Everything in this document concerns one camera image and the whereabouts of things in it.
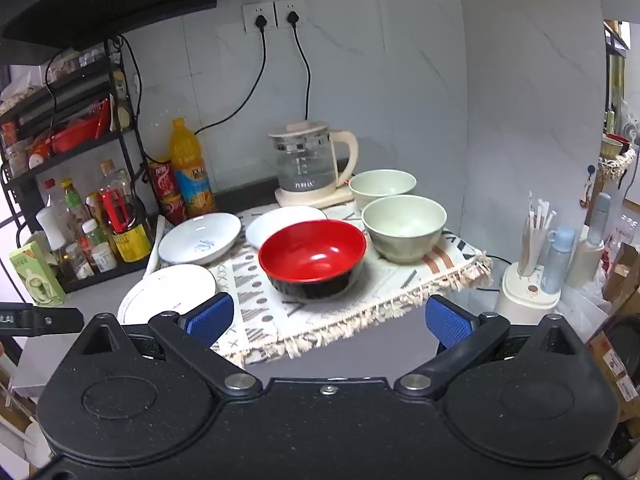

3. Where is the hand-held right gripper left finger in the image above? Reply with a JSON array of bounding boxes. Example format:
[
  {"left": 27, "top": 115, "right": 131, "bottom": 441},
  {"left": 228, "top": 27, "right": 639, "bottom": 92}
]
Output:
[{"left": 75, "top": 291, "right": 262, "bottom": 392}]

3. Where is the black metal kitchen rack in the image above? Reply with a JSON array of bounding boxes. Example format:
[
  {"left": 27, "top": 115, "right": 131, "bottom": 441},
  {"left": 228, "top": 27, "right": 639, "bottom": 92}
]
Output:
[{"left": 0, "top": 35, "right": 166, "bottom": 293}]

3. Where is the red capped clear bottle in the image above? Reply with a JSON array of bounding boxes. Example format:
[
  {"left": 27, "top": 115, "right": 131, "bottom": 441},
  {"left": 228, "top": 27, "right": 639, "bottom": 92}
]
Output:
[{"left": 42, "top": 178, "right": 66, "bottom": 216}]

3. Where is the cream chopstick holder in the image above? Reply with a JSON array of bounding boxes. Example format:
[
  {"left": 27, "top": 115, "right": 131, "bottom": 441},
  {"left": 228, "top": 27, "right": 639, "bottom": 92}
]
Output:
[{"left": 495, "top": 260, "right": 561, "bottom": 313}]

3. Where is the red plastic basin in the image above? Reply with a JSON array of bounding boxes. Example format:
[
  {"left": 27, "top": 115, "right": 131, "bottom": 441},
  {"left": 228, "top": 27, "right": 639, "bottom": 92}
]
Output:
[{"left": 50, "top": 102, "right": 111, "bottom": 155}]

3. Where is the pale green bowl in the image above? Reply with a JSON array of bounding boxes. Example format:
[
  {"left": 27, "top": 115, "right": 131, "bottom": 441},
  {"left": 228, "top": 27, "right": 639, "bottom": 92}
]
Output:
[
  {"left": 362, "top": 195, "right": 447, "bottom": 264},
  {"left": 348, "top": 170, "right": 417, "bottom": 211}
]

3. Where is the white capped seasoning bottle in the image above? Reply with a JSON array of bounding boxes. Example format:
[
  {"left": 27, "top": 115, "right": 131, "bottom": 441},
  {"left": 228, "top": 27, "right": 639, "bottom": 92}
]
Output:
[{"left": 92, "top": 242, "right": 118, "bottom": 273}]

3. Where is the yellow capped sauce bottle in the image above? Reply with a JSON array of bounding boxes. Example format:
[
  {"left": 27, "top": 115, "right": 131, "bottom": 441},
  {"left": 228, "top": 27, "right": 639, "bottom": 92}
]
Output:
[{"left": 61, "top": 178, "right": 93, "bottom": 241}]

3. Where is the white container blue top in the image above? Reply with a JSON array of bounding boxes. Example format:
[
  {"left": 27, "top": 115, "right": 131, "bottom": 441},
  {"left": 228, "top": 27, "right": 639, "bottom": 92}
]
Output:
[{"left": 567, "top": 192, "right": 612, "bottom": 288}]

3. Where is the small glass spice jar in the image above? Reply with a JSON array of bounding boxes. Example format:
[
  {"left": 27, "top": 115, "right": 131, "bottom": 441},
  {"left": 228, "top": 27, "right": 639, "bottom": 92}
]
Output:
[{"left": 65, "top": 243, "right": 94, "bottom": 279}]

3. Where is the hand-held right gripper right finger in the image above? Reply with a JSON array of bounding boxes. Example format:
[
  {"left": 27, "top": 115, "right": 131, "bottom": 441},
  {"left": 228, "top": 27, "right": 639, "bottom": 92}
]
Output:
[{"left": 394, "top": 294, "right": 583, "bottom": 392}]

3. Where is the green cardboard box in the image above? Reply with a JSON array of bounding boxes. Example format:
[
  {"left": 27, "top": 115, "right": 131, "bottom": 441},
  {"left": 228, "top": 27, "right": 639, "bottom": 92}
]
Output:
[{"left": 9, "top": 241, "right": 66, "bottom": 307}]

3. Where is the plain white deep plate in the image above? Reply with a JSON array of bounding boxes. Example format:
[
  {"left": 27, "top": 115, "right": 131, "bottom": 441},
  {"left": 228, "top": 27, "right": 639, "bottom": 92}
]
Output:
[{"left": 245, "top": 206, "right": 328, "bottom": 250}]

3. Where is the light blue thermos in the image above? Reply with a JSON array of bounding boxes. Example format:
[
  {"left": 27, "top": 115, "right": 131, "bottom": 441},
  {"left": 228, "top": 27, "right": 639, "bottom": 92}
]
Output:
[{"left": 540, "top": 226, "right": 576, "bottom": 295}]

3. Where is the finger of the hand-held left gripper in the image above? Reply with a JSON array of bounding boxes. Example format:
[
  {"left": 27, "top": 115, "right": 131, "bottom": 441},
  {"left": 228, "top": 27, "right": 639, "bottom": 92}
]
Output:
[{"left": 34, "top": 307, "right": 85, "bottom": 337}]

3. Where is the black rack cable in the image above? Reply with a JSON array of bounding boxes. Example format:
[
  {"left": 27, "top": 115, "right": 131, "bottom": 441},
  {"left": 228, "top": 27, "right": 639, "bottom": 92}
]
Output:
[{"left": 45, "top": 35, "right": 151, "bottom": 161}]

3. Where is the orange juice bottle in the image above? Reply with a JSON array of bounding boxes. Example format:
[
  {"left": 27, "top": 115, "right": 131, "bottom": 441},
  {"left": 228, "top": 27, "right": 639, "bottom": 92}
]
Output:
[{"left": 169, "top": 117, "right": 217, "bottom": 216}]

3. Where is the bundle of chopsticks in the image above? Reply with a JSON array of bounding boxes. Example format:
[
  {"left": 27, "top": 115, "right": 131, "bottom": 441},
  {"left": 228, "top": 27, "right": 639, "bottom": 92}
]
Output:
[{"left": 517, "top": 192, "right": 558, "bottom": 277}]

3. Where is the brown cardboard box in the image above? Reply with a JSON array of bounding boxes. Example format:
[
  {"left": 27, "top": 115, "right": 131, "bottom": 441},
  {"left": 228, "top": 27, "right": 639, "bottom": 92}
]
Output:
[{"left": 587, "top": 331, "right": 640, "bottom": 423}]

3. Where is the black plug with cable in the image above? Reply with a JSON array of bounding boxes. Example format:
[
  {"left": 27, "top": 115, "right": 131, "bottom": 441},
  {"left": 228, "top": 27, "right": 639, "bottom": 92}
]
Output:
[
  {"left": 286, "top": 10, "right": 313, "bottom": 123},
  {"left": 192, "top": 14, "right": 271, "bottom": 136}
]

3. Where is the white wall outlet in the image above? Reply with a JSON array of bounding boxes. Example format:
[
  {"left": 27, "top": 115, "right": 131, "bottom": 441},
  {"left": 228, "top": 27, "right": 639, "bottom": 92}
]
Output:
[
  {"left": 275, "top": 0, "right": 306, "bottom": 30},
  {"left": 243, "top": 2, "right": 276, "bottom": 32}
]

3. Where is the white deep plate blue print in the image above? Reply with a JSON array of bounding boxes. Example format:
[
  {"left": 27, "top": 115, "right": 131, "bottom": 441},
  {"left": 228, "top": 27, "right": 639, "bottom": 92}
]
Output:
[{"left": 158, "top": 212, "right": 242, "bottom": 266}]

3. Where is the red and black bowl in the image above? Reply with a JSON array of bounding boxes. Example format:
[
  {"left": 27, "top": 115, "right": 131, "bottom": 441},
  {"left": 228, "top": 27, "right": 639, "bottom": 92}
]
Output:
[{"left": 258, "top": 220, "right": 367, "bottom": 302}]

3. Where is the white plate ringed rim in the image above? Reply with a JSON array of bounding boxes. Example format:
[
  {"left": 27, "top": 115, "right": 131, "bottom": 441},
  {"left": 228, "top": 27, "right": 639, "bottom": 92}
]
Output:
[{"left": 117, "top": 264, "right": 217, "bottom": 325}]

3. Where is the glass electric kettle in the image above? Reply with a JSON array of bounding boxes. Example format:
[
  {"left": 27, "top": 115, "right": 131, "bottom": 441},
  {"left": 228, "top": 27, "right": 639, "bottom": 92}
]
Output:
[{"left": 268, "top": 121, "right": 360, "bottom": 198}]

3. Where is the patterned fringed table cloth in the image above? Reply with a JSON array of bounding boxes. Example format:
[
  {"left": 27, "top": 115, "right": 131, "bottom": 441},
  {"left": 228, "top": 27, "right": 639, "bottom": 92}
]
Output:
[{"left": 145, "top": 200, "right": 493, "bottom": 368}]

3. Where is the cream kettle base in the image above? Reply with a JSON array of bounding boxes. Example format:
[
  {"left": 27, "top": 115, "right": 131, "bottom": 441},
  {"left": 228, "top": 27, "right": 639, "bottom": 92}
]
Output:
[{"left": 274, "top": 180, "right": 358, "bottom": 208}]

